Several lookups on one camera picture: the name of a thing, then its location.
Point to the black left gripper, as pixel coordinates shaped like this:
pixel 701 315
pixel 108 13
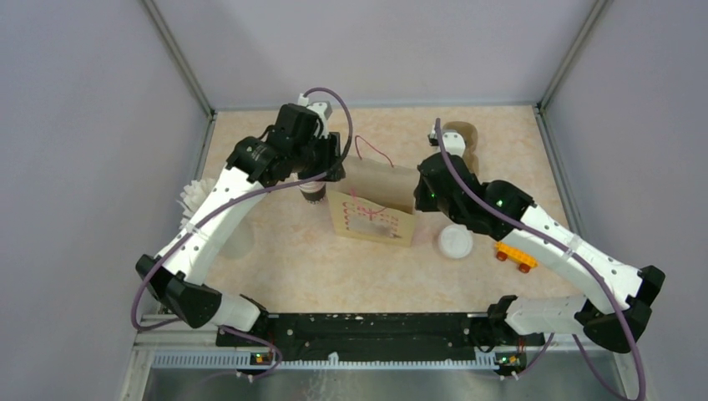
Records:
pixel 331 149

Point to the cream Cakes paper bag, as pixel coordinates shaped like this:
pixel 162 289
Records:
pixel 375 201

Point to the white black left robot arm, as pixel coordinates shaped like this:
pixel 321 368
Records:
pixel 298 143

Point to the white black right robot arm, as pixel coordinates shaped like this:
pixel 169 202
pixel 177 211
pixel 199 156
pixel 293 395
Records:
pixel 614 306

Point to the stack of white paper cups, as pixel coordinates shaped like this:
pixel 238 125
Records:
pixel 313 191

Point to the bundle of white paper straws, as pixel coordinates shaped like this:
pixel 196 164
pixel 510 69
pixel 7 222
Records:
pixel 192 197

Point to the brown pulp cup carrier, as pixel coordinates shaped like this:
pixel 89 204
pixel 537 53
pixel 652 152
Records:
pixel 469 133

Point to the stack of translucent lids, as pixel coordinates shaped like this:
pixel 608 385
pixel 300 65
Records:
pixel 455 242

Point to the yellow toy car red wheels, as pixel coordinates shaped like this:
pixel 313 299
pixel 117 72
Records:
pixel 524 262

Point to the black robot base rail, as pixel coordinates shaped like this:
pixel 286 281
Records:
pixel 388 337

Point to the grey slotted cable duct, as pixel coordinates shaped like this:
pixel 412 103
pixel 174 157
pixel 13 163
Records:
pixel 239 360

